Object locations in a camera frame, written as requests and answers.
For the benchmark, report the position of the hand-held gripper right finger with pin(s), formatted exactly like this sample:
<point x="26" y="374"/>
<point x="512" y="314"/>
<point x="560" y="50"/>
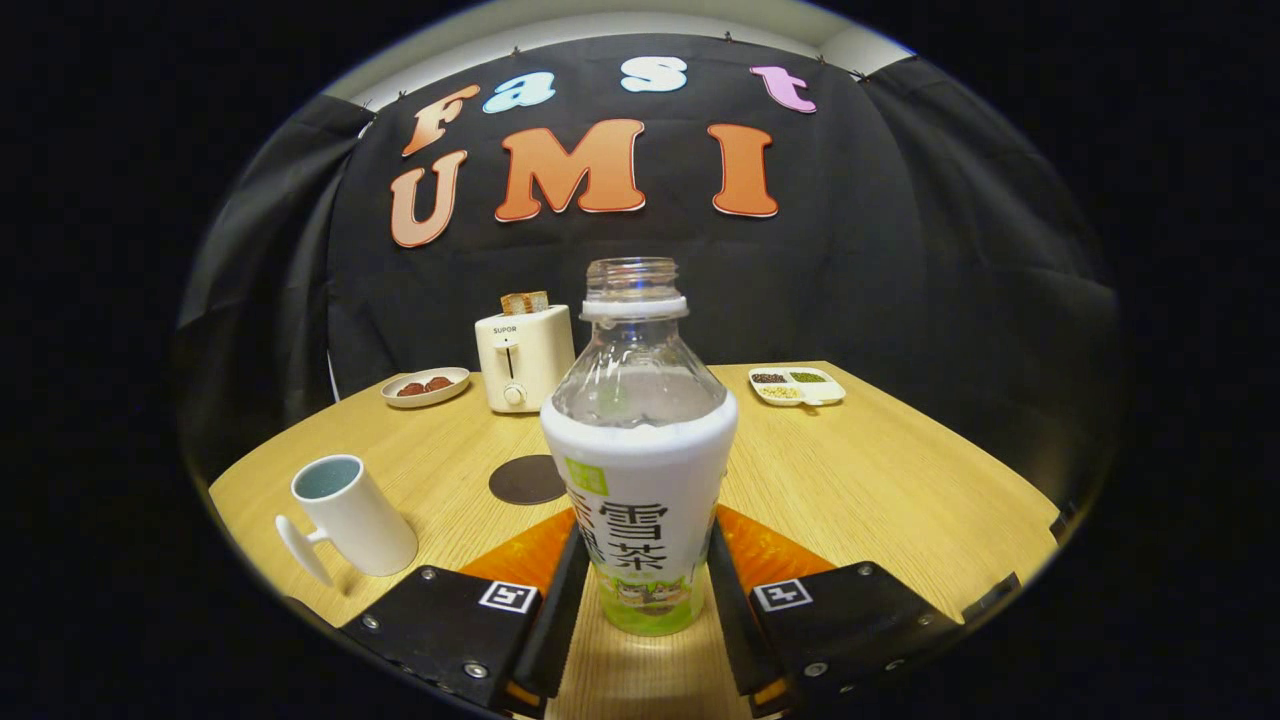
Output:
<point x="735" y="630"/>

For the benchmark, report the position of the dark brown round coaster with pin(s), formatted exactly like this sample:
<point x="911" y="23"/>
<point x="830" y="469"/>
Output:
<point x="525" y="482"/>

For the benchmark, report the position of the white cup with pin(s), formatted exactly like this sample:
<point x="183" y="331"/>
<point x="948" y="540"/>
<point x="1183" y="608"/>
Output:
<point x="365" y="525"/>

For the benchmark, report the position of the white toaster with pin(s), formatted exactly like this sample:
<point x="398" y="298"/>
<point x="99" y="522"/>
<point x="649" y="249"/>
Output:
<point x="535" y="360"/>

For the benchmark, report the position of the wooden table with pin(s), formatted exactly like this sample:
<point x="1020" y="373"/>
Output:
<point x="880" y="480"/>

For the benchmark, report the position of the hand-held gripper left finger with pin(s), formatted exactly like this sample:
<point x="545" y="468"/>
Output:
<point x="555" y="630"/>

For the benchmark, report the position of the white divided bean dish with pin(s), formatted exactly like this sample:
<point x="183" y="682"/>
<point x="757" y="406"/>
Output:
<point x="830" y="390"/>

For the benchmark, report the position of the black backdrop cloth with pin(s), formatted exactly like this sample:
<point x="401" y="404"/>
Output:
<point x="900" y="280"/>

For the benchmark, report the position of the small white round plate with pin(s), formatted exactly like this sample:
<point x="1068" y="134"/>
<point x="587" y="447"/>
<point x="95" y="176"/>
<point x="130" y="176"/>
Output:
<point x="425" y="398"/>

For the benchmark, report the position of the toast slices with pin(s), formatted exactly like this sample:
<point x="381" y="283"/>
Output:
<point x="524" y="302"/>

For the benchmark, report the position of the clear juice bottle white label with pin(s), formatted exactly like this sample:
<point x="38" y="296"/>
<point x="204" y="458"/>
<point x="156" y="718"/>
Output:
<point x="640" y="480"/>

